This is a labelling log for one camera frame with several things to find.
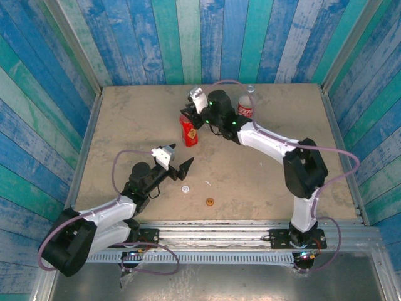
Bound red drink bottle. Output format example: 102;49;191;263
179;114;199;147

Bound small circuit board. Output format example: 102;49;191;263
122;249;150;261
294;250;321;261

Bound grey slotted cable duct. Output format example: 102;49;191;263
84;252;295;266

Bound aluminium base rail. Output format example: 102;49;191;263
48;221;382;251

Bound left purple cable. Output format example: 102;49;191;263
37;149;182;277

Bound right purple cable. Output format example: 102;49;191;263
205;78;361;274

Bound left small circuit board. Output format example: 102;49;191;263
122;249;150;261

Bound aluminium table side rail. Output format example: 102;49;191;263
58;89;105;226
320;86;371;226

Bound metal sheet panel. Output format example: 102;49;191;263
46;261;388;301

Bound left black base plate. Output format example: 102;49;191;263
125;228;160;249

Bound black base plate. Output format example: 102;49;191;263
125;228;160;249
269;228;327;250

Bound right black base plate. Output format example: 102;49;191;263
269;228;327;250

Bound aluminium corner post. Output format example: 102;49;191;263
320;0;382;93
43;0;104;95

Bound right small circuit board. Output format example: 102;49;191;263
294;250;321;261

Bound purple cable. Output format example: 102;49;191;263
37;149;182;277
205;78;361;274

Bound clear cola bottle red label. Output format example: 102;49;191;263
237;85;256;120

